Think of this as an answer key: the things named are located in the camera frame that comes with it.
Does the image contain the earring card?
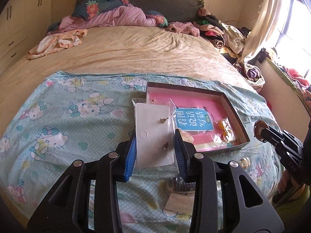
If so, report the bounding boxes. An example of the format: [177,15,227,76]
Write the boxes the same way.
[132,98,178,171]

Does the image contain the small beige card bag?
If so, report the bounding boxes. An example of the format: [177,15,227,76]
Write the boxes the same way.
[165,191,195,214]

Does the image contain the yellow item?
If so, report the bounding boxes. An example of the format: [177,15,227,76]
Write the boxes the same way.
[213,117,236,146]

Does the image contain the pearl cream hair claw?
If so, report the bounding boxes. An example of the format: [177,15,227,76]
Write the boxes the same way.
[238,157,251,170]

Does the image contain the dark beads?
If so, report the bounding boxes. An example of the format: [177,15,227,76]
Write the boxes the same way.
[167,177,196,193]

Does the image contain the cream cloud hair claw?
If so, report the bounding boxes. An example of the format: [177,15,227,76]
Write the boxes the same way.
[179,129,194,144]

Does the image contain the grey cardboard box tray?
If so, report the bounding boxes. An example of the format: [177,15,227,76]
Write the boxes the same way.
[146,82,250,155]

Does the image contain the clothes bag by window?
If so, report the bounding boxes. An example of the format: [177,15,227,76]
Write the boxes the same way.
[233,62,265,93]

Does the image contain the beige bed sheet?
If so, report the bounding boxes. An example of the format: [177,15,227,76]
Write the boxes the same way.
[1,26,250,131]

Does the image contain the pile of mixed clothes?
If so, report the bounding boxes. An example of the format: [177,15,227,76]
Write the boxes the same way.
[193,7,251,58]

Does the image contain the pink fuzzy garment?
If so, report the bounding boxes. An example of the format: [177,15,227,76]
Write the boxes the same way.
[166,22,200,37]

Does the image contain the peach baby clothes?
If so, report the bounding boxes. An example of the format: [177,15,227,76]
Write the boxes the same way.
[27,29,87,60]

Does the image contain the cream curtain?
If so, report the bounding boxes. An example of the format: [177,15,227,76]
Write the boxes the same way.
[238,0,282,62]

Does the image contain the purple quilt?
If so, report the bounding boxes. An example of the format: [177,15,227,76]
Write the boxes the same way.
[47,5,158,35]

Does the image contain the floral dark blue pillow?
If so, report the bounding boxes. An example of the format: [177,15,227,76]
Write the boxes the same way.
[71,0,130,21]

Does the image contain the cream wardrobe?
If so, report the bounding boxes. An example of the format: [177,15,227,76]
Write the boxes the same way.
[1,0,52,73]

